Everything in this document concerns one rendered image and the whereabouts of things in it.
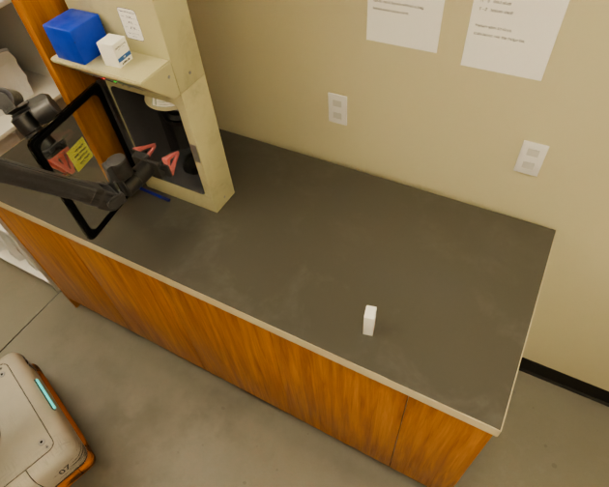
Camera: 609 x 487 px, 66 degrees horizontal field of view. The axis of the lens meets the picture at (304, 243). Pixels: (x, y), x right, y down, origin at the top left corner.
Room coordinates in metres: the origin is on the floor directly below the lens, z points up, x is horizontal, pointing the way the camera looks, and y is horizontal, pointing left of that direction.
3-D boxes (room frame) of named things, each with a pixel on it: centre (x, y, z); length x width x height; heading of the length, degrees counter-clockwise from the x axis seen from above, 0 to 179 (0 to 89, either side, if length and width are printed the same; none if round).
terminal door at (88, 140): (1.17, 0.62, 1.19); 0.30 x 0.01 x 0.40; 155
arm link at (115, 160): (1.07, 0.54, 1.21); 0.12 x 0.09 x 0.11; 127
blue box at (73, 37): (1.23, 0.53, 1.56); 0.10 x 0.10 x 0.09; 57
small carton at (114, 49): (1.17, 0.42, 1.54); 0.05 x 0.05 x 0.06; 61
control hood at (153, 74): (1.19, 0.46, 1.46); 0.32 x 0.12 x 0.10; 57
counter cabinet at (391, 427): (1.20, 0.24, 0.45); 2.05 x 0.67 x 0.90; 57
